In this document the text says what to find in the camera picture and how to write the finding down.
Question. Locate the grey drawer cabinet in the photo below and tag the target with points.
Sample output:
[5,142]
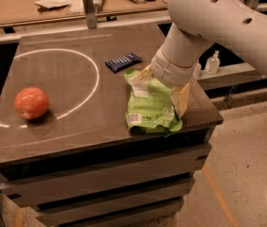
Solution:
[78,165]

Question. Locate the dark blue snack bar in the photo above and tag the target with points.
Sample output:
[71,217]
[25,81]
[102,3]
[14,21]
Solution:
[123,62]

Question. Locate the white paper sheets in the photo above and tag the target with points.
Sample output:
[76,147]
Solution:
[75,6]

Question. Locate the clear sanitizer bottle left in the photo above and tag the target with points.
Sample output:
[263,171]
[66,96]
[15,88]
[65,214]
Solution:
[197,70]

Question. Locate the green rice chip bag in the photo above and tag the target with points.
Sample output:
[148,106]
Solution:
[150,109]

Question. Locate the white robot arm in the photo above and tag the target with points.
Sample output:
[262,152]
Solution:
[196,25]

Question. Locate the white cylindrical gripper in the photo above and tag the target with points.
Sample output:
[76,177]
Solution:
[167,72]

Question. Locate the grey metal bracket post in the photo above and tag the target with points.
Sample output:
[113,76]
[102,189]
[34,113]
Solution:
[90,15]

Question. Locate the red apple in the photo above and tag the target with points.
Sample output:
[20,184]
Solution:
[31,103]

